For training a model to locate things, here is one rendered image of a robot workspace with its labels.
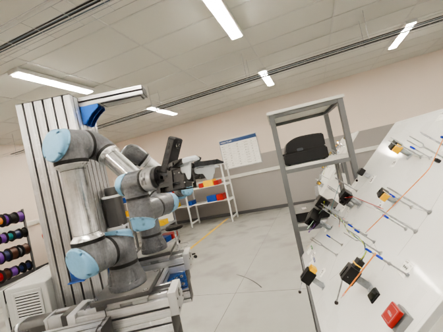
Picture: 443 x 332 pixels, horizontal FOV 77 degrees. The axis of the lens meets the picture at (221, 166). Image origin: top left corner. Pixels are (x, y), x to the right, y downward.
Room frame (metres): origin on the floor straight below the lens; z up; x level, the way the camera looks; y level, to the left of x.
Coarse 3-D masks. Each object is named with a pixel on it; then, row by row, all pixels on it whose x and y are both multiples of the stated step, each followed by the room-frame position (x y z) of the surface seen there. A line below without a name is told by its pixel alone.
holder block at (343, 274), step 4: (348, 264) 0.95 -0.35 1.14; (344, 268) 0.96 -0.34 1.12; (348, 268) 0.93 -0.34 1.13; (352, 268) 0.92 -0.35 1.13; (340, 272) 0.97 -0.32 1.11; (344, 272) 0.94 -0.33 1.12; (348, 272) 0.92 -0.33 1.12; (352, 272) 0.92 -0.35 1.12; (356, 272) 0.92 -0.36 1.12; (340, 276) 0.95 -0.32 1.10; (344, 276) 0.93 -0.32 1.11; (348, 276) 0.92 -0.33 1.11; (352, 276) 0.92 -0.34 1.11; (356, 276) 0.92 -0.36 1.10; (344, 280) 0.93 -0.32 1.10; (348, 280) 0.92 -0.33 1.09; (352, 280) 0.92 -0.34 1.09; (356, 280) 0.92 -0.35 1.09; (348, 284) 0.93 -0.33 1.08
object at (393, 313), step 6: (390, 306) 0.72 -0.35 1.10; (396, 306) 0.71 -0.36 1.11; (384, 312) 0.73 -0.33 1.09; (390, 312) 0.71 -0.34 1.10; (396, 312) 0.69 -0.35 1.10; (402, 312) 0.68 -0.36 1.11; (384, 318) 0.72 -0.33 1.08; (390, 318) 0.70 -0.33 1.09; (396, 318) 0.69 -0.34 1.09; (390, 324) 0.69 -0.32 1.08; (396, 324) 0.70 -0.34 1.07
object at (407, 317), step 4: (400, 308) 0.72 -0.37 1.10; (404, 308) 0.72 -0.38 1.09; (404, 312) 0.70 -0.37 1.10; (408, 312) 0.70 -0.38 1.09; (404, 316) 0.69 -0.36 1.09; (408, 316) 0.68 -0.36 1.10; (400, 320) 0.69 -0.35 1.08; (404, 320) 0.68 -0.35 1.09; (408, 320) 0.68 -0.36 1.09; (412, 320) 0.68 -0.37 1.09; (400, 324) 0.68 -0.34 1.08; (404, 324) 0.68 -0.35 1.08; (408, 324) 0.68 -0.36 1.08; (396, 328) 0.69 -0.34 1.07; (400, 328) 0.68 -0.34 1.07; (404, 328) 0.68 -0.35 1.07
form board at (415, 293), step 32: (416, 128) 1.35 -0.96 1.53; (384, 160) 1.49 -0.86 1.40; (416, 160) 1.15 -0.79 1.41; (352, 192) 1.66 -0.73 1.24; (416, 192) 1.01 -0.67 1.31; (384, 224) 1.08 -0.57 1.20; (416, 224) 0.89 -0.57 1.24; (320, 256) 1.52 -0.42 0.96; (352, 256) 1.17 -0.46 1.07; (384, 256) 0.95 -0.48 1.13; (416, 256) 0.80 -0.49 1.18; (320, 288) 1.27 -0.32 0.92; (352, 288) 1.02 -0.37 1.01; (384, 288) 0.85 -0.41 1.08; (416, 288) 0.73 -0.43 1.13; (320, 320) 1.10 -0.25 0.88; (352, 320) 0.91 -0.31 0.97; (416, 320) 0.67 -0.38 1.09
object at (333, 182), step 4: (336, 148) 6.42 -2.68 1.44; (328, 152) 6.81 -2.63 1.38; (324, 168) 6.69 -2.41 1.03; (320, 172) 6.22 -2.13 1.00; (324, 172) 6.23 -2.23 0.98; (344, 172) 6.89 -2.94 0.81; (320, 176) 6.62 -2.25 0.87; (336, 176) 6.53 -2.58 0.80; (344, 176) 6.20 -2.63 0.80; (332, 180) 5.97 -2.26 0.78; (336, 180) 5.95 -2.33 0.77; (344, 180) 5.89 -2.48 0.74; (328, 184) 6.00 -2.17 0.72; (332, 184) 5.98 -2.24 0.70; (336, 184) 5.95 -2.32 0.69; (344, 184) 5.90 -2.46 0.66
